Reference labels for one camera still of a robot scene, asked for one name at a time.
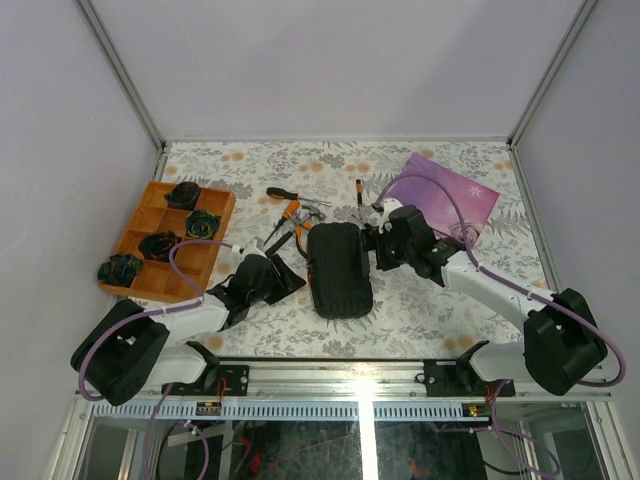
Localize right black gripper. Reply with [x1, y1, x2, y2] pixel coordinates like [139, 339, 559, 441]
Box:
[351, 226, 414, 276]

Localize black plastic tool case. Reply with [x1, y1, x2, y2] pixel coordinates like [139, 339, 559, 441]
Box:
[307, 222, 373, 320]

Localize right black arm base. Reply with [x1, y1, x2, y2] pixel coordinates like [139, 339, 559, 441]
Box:
[414, 360, 516, 400]

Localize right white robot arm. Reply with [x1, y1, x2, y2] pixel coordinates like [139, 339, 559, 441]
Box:
[362, 199, 608, 396]

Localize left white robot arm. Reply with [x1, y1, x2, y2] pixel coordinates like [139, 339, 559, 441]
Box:
[70, 254, 306, 406]

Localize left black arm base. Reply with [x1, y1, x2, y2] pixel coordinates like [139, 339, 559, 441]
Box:
[195, 364, 250, 398]

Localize orange black utility tool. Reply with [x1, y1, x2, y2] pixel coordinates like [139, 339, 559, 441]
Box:
[351, 214, 375, 230]

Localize small precision screwdriver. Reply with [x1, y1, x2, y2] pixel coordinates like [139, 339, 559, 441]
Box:
[355, 179, 363, 209]

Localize small claw hammer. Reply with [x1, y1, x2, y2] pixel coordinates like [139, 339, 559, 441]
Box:
[265, 205, 326, 258]

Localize dark rolled band middle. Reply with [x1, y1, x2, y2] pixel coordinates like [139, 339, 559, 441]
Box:
[185, 210, 221, 240]

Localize dark rolled band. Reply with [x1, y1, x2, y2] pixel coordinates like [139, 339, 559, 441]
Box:
[138, 230, 182, 263]
[164, 181, 201, 211]
[185, 210, 221, 240]

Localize purple printed pouch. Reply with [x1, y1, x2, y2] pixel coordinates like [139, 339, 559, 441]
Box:
[384, 153, 500, 245]

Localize dark rolled band lower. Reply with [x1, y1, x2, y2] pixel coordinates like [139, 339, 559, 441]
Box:
[138, 230, 182, 263]

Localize dark rolled band top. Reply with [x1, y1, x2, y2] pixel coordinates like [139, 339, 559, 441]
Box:
[164, 181, 201, 211]

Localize orange compartment tray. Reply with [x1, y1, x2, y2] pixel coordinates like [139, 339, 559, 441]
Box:
[97, 181, 235, 303]

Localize dark rolled band outside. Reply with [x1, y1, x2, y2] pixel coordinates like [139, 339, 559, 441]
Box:
[97, 253, 143, 288]

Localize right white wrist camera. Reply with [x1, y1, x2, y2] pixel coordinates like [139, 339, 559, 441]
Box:
[377, 198, 402, 224]

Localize orange handled pliers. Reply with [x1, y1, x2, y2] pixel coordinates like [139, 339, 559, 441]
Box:
[292, 213, 320, 259]

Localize orange handled screwdriver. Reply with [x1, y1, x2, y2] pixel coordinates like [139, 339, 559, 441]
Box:
[265, 200, 301, 242]

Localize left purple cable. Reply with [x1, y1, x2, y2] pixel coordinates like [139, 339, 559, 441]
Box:
[74, 239, 246, 480]

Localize purple cable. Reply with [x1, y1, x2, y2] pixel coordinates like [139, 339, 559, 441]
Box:
[374, 173, 629, 474]
[74, 239, 246, 480]

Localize black handled screwdriver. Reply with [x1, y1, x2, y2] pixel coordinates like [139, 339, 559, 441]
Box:
[266, 187, 331, 207]

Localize aluminium front rail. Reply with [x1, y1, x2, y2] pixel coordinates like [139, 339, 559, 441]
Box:
[74, 358, 614, 422]

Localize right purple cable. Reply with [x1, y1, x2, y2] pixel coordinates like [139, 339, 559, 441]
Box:
[374, 173, 629, 474]

